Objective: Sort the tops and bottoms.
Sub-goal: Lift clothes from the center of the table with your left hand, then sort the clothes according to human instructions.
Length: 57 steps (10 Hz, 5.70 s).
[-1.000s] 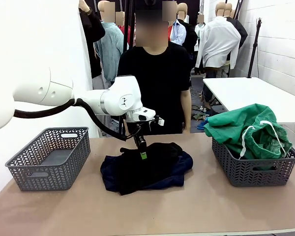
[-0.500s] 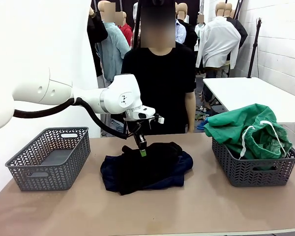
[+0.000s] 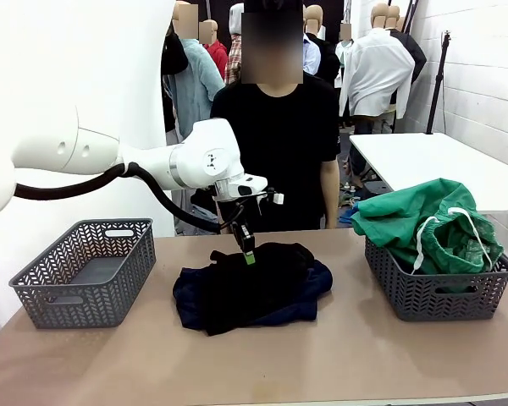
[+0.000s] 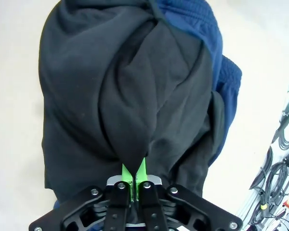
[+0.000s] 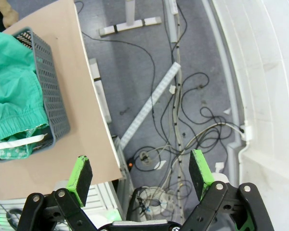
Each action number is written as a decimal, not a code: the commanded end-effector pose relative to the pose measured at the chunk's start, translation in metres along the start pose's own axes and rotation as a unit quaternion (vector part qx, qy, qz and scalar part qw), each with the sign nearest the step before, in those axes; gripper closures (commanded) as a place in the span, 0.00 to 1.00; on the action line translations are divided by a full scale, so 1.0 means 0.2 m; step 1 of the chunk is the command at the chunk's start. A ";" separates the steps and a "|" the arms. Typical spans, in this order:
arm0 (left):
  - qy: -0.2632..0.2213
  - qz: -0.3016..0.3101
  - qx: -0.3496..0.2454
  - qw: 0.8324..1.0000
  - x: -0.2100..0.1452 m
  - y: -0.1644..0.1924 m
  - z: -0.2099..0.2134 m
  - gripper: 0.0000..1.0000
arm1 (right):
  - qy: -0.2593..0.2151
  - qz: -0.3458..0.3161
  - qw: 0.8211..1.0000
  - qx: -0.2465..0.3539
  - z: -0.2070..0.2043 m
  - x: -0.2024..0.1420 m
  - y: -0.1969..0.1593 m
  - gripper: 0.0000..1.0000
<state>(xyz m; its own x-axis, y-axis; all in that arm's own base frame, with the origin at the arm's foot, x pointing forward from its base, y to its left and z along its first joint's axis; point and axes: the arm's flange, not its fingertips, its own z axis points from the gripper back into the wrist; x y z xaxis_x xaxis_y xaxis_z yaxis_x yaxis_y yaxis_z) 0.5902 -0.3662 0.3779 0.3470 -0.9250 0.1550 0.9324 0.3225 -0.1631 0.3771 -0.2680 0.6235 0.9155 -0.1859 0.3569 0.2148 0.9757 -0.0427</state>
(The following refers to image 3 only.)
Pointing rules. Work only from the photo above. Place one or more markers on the mannequin in plaid shirt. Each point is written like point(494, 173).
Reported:
point(235, 55)

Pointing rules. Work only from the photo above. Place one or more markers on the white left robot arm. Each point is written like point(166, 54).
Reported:
point(203, 160)

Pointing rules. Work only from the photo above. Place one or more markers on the mannequin in black jacket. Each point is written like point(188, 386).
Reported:
point(330, 59)

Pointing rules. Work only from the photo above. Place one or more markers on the person's left forearm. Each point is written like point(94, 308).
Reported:
point(330, 186)

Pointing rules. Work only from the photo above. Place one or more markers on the white table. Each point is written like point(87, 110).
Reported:
point(423, 160)

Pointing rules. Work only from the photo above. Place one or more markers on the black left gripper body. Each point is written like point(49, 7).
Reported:
point(237, 213)

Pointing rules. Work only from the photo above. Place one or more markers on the grey plastic woven basket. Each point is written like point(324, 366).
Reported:
point(440, 296)
point(89, 304)

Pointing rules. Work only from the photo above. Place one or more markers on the person's left hand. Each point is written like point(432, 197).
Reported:
point(332, 223)

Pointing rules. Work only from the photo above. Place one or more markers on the blue cloth on floor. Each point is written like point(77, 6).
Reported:
point(348, 213)

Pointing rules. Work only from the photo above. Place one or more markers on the mannequin in dark coat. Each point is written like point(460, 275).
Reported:
point(417, 55)

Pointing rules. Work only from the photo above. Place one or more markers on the mannequin in blue shirt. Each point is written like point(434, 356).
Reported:
point(311, 57)

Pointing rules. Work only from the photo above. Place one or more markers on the person in black t-shirt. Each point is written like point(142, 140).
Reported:
point(288, 139)

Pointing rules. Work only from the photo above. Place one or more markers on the black tripod stand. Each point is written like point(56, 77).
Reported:
point(438, 84)

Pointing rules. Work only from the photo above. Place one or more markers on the large navy garment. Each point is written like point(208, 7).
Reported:
point(186, 296)

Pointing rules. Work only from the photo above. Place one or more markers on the black box under table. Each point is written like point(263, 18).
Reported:
point(374, 188)

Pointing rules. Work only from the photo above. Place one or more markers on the mannequin in teal fleece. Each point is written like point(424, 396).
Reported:
point(199, 76)

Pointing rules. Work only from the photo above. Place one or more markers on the mannequin in red shirt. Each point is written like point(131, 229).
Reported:
point(220, 53)

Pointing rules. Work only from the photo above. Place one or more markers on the black garment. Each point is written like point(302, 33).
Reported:
point(254, 296)

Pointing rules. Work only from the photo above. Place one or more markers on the mannequin in white jacket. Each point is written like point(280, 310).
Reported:
point(377, 72)

